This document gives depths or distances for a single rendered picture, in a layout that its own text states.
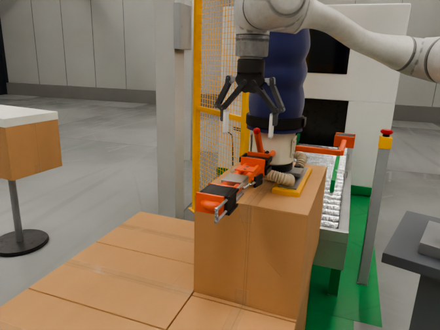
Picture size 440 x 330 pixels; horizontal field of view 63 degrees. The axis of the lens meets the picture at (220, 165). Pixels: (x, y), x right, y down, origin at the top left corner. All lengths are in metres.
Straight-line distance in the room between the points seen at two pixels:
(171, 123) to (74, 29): 10.54
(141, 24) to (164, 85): 9.18
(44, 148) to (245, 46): 2.03
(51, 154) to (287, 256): 1.99
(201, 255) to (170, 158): 1.54
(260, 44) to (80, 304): 1.09
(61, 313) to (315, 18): 1.23
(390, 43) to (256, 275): 0.85
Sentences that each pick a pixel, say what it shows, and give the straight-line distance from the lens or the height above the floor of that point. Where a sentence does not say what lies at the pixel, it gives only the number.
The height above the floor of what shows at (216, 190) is 1.09.
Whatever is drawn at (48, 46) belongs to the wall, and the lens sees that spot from 13.75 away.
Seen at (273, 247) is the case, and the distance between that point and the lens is 1.27.
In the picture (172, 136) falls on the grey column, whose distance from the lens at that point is 2.78.
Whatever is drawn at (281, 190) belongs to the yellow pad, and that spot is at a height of 0.96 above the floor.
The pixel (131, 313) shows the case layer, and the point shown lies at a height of 0.54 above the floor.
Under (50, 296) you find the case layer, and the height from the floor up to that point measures 0.54.
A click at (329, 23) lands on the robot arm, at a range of 0.93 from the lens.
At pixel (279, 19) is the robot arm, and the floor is 1.49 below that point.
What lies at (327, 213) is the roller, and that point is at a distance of 2.31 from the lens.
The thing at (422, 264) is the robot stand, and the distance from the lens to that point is 1.48.
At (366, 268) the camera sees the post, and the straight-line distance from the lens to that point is 2.64.
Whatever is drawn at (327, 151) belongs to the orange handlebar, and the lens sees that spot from 1.48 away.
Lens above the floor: 1.41
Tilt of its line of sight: 16 degrees down
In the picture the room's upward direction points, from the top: 2 degrees clockwise
